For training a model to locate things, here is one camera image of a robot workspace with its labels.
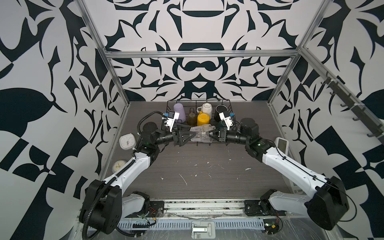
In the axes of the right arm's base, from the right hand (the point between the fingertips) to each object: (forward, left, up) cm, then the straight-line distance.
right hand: (207, 134), depth 69 cm
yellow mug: (+22, 0, -16) cm, 27 cm away
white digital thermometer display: (+7, -47, -24) cm, 53 cm away
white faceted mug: (+30, -3, -15) cm, 33 cm away
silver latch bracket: (-34, +3, -25) cm, 42 cm away
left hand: (+2, +6, +2) cm, 6 cm away
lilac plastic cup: (+29, +16, -13) cm, 36 cm away
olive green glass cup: (+24, +7, -20) cm, 32 cm away
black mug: (+31, -11, -17) cm, 37 cm away
